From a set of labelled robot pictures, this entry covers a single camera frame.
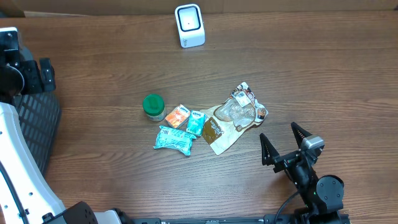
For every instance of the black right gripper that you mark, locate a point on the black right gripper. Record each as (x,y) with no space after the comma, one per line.
(270,154)

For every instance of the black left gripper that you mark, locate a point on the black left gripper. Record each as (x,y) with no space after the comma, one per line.
(37,78)

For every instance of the beige Pantree snack bag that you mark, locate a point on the beige Pantree snack bag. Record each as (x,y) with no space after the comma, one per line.
(227,122)

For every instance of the teal Kleenex tissue pack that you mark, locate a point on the teal Kleenex tissue pack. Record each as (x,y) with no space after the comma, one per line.
(196,123)

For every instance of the teal snack packet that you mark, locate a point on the teal snack packet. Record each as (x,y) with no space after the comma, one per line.
(176,139)

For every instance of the orange snack packet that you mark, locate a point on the orange snack packet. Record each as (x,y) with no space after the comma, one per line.
(178,116)

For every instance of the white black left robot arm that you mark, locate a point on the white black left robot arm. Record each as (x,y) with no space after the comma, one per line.
(25,195)

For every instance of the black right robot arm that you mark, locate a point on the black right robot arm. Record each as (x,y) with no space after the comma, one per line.
(322,196)

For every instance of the white barcode scanner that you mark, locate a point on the white barcode scanner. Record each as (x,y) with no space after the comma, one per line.
(190,25)

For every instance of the grey plastic basket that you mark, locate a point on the grey plastic basket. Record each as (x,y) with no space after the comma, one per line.
(39,116)

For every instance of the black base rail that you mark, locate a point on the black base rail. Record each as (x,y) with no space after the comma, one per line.
(205,221)

